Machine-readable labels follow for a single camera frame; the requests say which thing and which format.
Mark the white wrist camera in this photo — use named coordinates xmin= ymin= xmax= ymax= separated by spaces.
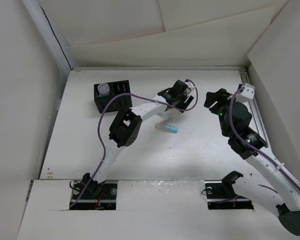
xmin=185 ymin=79 xmax=197 ymax=92
xmin=235 ymin=83 xmax=255 ymax=103

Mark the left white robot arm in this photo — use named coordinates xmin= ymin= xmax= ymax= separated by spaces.
xmin=81 ymin=79 xmax=199 ymax=199

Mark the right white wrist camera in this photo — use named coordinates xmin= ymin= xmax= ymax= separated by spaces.
xmin=235 ymin=83 xmax=255 ymax=103

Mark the orange highlighter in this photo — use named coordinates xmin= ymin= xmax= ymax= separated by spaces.
xmin=155 ymin=118 xmax=172 ymax=129

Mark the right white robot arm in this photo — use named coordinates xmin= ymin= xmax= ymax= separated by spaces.
xmin=204 ymin=85 xmax=300 ymax=236

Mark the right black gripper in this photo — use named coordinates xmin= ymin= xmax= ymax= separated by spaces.
xmin=204 ymin=88 xmax=245 ymax=137

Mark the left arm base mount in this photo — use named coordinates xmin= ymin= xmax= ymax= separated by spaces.
xmin=69 ymin=173 xmax=118 ymax=211

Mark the aluminium rail right edge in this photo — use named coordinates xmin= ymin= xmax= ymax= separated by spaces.
xmin=239 ymin=67 xmax=272 ymax=150

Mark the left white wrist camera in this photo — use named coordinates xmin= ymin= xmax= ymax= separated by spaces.
xmin=185 ymin=79 xmax=197 ymax=92

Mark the aluminium rail edge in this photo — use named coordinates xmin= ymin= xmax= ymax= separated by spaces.
xmin=239 ymin=67 xmax=272 ymax=150
xmin=73 ymin=66 xmax=247 ymax=72

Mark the black two-compartment organizer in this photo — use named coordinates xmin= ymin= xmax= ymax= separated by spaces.
xmin=93 ymin=79 xmax=133 ymax=114

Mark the green highlighter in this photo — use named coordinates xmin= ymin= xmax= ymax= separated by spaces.
xmin=157 ymin=112 xmax=168 ymax=119

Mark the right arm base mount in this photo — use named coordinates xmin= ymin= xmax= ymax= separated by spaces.
xmin=201 ymin=171 xmax=254 ymax=210

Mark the blue highlighter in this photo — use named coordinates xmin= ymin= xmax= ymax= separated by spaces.
xmin=155 ymin=124 xmax=178 ymax=134

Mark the clear jar of paperclips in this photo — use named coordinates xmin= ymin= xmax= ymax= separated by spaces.
xmin=97 ymin=83 xmax=110 ymax=98

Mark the aluminium rail back edge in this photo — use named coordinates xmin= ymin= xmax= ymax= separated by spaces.
xmin=73 ymin=66 xmax=247 ymax=72

